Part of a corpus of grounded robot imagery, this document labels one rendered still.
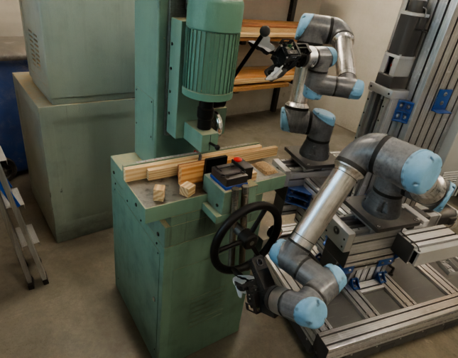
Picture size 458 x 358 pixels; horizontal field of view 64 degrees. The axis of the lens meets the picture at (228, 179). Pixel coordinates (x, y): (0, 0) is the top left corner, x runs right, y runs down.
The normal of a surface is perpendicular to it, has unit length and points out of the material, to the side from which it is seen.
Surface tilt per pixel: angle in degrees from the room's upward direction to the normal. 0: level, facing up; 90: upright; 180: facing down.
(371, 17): 90
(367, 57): 90
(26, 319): 0
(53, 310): 0
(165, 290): 90
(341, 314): 0
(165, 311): 90
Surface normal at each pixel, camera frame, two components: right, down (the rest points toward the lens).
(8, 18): 0.59, 0.47
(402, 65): 0.37, 0.50
